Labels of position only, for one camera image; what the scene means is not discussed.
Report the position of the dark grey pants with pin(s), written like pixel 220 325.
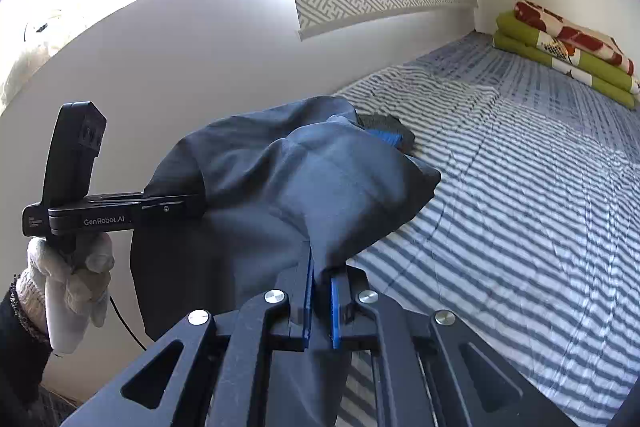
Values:
pixel 300 187

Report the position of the person's left hand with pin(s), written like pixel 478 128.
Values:
pixel 95 267

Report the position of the folded blue garment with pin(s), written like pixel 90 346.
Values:
pixel 387 138

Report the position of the blue white striped bedsheet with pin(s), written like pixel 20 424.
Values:
pixel 500 207

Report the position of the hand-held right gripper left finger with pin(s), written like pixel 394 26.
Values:
pixel 309 307

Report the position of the folded blue and black clothes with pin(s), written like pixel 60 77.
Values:
pixel 385 122

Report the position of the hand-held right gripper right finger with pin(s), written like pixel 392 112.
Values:
pixel 335 312

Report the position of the folded green patterned blanket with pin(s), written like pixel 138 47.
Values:
pixel 550 52

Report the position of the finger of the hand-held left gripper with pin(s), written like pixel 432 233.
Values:
pixel 175 207

